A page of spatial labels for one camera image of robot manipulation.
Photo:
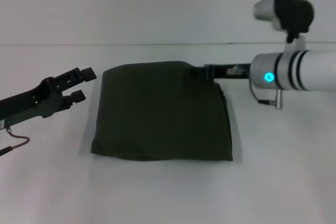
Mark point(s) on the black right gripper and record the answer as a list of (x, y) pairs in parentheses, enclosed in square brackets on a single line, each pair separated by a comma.
[(223, 73)]

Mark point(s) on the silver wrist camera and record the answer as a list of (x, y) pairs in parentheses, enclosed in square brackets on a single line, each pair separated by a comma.
[(291, 14)]

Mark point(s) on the dark green t-shirt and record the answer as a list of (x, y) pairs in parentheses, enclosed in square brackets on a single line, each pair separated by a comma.
[(162, 116)]

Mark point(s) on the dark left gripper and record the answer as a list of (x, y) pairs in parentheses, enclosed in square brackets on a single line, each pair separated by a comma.
[(26, 103)]

